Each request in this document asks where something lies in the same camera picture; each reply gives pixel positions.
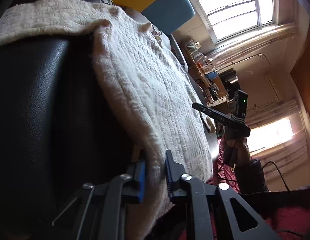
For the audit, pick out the grey yellow blue cushion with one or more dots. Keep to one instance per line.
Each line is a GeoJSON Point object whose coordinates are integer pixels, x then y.
{"type": "Point", "coordinates": [165, 7]}

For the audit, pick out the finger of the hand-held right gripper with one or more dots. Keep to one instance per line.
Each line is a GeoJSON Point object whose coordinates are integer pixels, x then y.
{"type": "Point", "coordinates": [211, 115]}

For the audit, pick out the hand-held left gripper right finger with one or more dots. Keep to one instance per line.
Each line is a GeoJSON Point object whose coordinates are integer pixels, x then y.
{"type": "Point", "coordinates": [169, 177]}

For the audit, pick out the red cloth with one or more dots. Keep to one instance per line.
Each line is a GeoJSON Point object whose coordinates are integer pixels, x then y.
{"type": "Point", "coordinates": [290, 217]}

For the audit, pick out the cluttered wooden shelf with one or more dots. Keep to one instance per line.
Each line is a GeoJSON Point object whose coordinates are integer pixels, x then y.
{"type": "Point", "coordinates": [204, 83]}

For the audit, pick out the person's right hand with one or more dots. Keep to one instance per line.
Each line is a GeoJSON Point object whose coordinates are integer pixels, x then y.
{"type": "Point", "coordinates": [244, 152]}

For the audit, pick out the wooden door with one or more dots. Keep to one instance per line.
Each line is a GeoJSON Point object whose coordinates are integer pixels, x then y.
{"type": "Point", "coordinates": [305, 80]}

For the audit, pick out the small bright window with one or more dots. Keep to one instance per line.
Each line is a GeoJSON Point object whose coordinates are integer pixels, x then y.
{"type": "Point", "coordinates": [270, 135]}

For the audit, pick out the large white-framed window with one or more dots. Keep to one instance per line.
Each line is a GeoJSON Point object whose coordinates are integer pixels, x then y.
{"type": "Point", "coordinates": [232, 10]}

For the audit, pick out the row of glass jars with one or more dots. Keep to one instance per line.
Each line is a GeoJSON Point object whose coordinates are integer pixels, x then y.
{"type": "Point", "coordinates": [192, 48]}

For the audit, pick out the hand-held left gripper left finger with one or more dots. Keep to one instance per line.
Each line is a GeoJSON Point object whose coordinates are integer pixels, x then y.
{"type": "Point", "coordinates": [140, 180]}

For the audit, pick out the patterned beige curtain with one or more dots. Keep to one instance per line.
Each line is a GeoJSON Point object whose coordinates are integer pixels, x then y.
{"type": "Point", "coordinates": [257, 42]}

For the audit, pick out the person's right forearm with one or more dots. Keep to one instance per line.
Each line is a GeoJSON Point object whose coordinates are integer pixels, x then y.
{"type": "Point", "coordinates": [250, 177]}

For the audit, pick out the black monitor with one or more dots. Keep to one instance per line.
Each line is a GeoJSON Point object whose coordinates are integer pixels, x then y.
{"type": "Point", "coordinates": [228, 81]}

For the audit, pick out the cream knit sweater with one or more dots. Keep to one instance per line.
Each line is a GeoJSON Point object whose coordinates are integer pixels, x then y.
{"type": "Point", "coordinates": [145, 80]}

